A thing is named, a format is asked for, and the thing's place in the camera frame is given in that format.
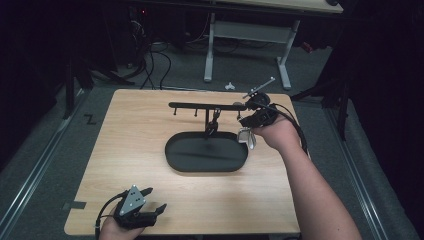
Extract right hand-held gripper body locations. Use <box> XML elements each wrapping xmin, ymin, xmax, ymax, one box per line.
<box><xmin>241</xmin><ymin>76</ymin><xmax>280</xmax><ymax>129</ymax></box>

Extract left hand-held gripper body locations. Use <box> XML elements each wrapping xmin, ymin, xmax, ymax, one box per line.
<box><xmin>112</xmin><ymin>184</ymin><xmax>158</xmax><ymax>230</ymax></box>

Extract black car key fob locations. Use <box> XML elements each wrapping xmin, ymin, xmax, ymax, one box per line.
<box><xmin>204</xmin><ymin>108</ymin><xmax>222</xmax><ymax>138</ymax></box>

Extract black key rack with tray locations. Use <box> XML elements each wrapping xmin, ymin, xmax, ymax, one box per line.
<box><xmin>164</xmin><ymin>101</ymin><xmax>250</xmax><ymax>174</ymax></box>

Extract person's left hand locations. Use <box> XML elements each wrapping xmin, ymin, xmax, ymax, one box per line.
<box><xmin>98</xmin><ymin>207</ymin><xmax>147</xmax><ymax>240</ymax></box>

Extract person's right hand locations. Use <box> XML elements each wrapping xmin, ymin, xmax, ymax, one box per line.
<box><xmin>252</xmin><ymin>114</ymin><xmax>302</xmax><ymax>153</ymax></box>

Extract black tape strip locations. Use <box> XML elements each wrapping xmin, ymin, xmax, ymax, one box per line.
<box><xmin>62</xmin><ymin>200</ymin><xmax>87</xmax><ymax>211</ymax></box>

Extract desk with white legs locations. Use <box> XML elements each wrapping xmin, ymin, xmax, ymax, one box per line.
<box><xmin>202</xmin><ymin>0</ymin><xmax>345</xmax><ymax>91</ymax></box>

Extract black metal stand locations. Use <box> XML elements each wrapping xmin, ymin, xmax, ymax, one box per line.
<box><xmin>61</xmin><ymin>54</ymin><xmax>96</xmax><ymax>121</ymax></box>
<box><xmin>289</xmin><ymin>74</ymin><xmax>352</xmax><ymax>142</ymax></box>

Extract dark computer tower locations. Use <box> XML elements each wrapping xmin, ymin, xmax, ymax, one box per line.
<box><xmin>127</xmin><ymin>5</ymin><xmax>152</xmax><ymax>69</ymax></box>

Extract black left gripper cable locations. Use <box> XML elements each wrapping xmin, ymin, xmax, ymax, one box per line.
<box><xmin>94</xmin><ymin>190</ymin><xmax>130</xmax><ymax>240</ymax></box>

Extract black floor cables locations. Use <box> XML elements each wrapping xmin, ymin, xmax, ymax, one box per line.
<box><xmin>139</xmin><ymin>41</ymin><xmax>173</xmax><ymax>91</ymax></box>

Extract metal floor rail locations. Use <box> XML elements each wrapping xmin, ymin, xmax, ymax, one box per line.
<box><xmin>323</xmin><ymin>105</ymin><xmax>390</xmax><ymax>240</ymax></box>
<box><xmin>0</xmin><ymin>88</ymin><xmax>88</xmax><ymax>236</ymax></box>

